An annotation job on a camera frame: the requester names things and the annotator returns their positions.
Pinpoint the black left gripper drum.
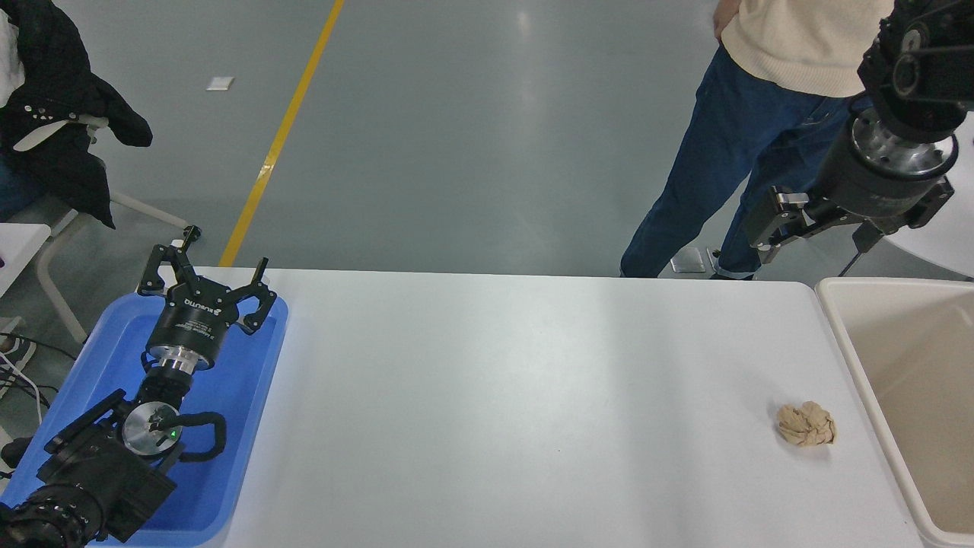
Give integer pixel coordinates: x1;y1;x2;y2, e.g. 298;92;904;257
146;279;239;359

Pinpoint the round white table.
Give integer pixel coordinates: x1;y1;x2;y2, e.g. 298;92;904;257
839;113;974;279

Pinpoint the large pale bin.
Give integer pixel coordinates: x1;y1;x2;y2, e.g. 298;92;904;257
814;276;974;548

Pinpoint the black rounded object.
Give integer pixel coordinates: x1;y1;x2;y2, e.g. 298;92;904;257
0;437;33;470

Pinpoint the white floor cable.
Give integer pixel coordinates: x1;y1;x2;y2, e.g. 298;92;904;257
0;352;46;424

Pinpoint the person's grey shoe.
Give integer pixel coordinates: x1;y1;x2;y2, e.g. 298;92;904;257
0;335;37;398

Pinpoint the tan paper ball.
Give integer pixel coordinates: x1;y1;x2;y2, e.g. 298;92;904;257
775;401;837;448

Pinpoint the person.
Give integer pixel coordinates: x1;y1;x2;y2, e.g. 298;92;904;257
619;0;895;281
0;0;154;230

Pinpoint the person's right hand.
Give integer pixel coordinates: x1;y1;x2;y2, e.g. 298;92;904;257
714;0;741;41

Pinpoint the white chair frame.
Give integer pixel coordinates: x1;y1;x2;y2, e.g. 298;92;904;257
14;114;191;345

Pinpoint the silver floor plate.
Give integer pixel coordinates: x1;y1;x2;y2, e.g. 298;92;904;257
670;246;721;273

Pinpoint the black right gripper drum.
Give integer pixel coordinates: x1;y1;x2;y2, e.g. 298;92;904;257
813;126;956;253

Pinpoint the black floor cable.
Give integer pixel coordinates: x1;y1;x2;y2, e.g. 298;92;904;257
0;333;60;393

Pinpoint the blue plastic tray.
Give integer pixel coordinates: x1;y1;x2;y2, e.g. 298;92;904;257
0;293;290;547

